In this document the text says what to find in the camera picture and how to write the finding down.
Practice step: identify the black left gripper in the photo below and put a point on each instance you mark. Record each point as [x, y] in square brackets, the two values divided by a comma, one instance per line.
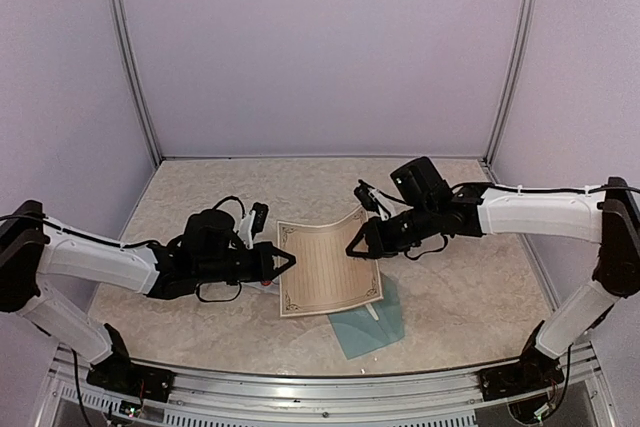
[264, 266]

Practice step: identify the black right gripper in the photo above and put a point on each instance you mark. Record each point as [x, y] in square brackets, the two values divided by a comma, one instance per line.
[378, 243]

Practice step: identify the beige ornate letter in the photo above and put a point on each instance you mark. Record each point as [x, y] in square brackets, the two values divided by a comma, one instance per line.
[324, 280]

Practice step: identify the beige lined letter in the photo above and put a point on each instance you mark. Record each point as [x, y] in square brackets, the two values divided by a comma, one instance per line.
[371, 310]

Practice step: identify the teal paper envelope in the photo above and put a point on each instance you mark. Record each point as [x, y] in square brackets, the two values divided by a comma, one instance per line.
[359, 334]

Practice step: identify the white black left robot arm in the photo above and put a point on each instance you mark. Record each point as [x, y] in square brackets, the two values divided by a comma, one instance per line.
[213, 248]

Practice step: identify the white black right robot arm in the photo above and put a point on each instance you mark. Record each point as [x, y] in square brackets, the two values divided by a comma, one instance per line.
[606, 215]

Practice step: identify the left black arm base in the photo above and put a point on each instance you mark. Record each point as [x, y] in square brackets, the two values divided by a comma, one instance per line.
[134, 380]

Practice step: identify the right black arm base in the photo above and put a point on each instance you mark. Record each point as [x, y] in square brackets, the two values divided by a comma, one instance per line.
[515, 379]

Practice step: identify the white sticker sheet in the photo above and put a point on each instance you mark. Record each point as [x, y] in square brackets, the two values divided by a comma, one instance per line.
[271, 287]

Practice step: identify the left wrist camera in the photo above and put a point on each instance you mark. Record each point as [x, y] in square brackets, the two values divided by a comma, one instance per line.
[259, 213]

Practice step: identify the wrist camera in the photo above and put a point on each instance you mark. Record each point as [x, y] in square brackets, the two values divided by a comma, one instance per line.
[259, 213]
[364, 193]

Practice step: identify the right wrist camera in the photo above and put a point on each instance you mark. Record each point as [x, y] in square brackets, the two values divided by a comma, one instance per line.
[364, 193]

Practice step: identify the aluminium front rail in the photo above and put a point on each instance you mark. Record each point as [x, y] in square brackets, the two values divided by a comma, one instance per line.
[448, 397]

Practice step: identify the left aluminium frame post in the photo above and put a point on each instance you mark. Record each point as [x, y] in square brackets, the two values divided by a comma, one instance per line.
[133, 79]

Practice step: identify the aluminium frame post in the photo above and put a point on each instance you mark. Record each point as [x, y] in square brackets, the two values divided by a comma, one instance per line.
[133, 79]
[514, 66]

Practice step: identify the right aluminium frame post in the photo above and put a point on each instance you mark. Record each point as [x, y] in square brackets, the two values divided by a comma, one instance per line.
[514, 66]

